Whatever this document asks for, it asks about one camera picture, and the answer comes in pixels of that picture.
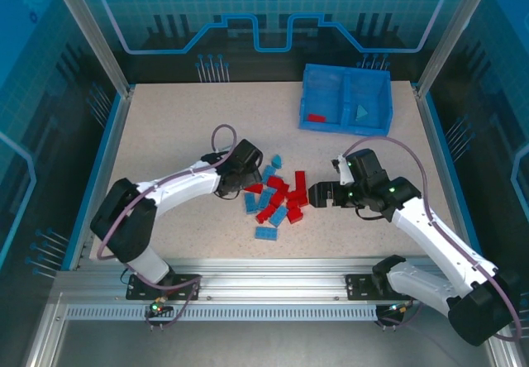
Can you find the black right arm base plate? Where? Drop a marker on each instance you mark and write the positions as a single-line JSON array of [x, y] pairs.
[[357, 288]]

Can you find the red sloped lego piece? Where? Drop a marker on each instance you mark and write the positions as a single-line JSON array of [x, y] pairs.
[[254, 188]]

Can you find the aluminium side rail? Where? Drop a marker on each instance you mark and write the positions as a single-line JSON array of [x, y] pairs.
[[106, 168], [445, 168]]

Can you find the small LED connector board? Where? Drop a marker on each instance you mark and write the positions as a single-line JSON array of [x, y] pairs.
[[157, 308], [398, 309]]

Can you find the grey metal base panel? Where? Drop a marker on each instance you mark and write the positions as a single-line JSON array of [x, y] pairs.
[[264, 346]]

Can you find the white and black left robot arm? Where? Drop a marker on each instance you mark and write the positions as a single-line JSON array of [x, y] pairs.
[[186, 183]]

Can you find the blue divided plastic container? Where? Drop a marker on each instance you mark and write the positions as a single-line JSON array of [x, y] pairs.
[[330, 126]]

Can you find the blue lego brick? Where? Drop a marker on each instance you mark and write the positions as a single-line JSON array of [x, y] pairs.
[[266, 233], [278, 215], [265, 198], [250, 202], [268, 173]]

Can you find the aluminium frame post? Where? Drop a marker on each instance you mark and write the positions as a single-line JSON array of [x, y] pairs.
[[450, 32], [93, 32]]

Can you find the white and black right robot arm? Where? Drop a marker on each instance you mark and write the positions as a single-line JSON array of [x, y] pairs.
[[434, 239]]

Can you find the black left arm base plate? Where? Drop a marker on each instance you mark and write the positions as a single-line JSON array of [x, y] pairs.
[[134, 290]]

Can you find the blue triangular lego piece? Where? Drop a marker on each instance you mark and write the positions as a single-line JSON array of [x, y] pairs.
[[361, 112]]

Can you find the aluminium mounting rail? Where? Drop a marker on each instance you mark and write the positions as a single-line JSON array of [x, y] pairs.
[[273, 276]]

